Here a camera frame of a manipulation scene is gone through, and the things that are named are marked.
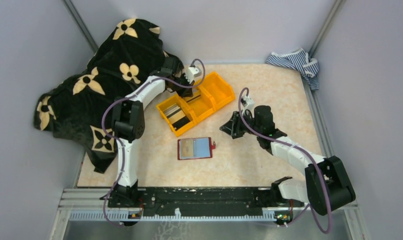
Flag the red leather card holder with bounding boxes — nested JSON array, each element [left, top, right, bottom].
[[177, 137, 216, 161]]

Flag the yellow plastic bin right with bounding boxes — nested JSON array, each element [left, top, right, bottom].
[[198, 71, 236, 111]]

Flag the yellow plastic bin left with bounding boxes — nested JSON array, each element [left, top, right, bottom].
[[156, 96, 197, 137]]

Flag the cards in left bin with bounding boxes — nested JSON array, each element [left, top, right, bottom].
[[163, 104, 190, 131]]

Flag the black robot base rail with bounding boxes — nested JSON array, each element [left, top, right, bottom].
[[101, 187, 305, 217]]

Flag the aluminium frame rail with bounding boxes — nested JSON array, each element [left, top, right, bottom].
[[57, 186, 359, 223]]

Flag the yellow plastic bin middle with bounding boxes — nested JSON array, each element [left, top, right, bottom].
[[182, 86, 219, 124]]

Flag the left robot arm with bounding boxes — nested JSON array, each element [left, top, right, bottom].
[[110, 57, 206, 207]]

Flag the black floral blanket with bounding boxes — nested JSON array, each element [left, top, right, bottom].
[[33, 18, 170, 174]]

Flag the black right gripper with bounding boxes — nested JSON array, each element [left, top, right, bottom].
[[220, 109, 262, 137]]

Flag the blue white striped cloth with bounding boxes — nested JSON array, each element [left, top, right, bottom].
[[266, 48, 320, 91]]

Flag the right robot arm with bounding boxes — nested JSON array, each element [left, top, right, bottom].
[[219, 95, 356, 216]]

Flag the yellow plastic bin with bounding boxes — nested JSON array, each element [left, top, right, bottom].
[[198, 71, 236, 111], [156, 96, 197, 137], [182, 86, 219, 124]]

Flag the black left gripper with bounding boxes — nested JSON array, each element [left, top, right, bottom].
[[169, 72, 196, 99]]

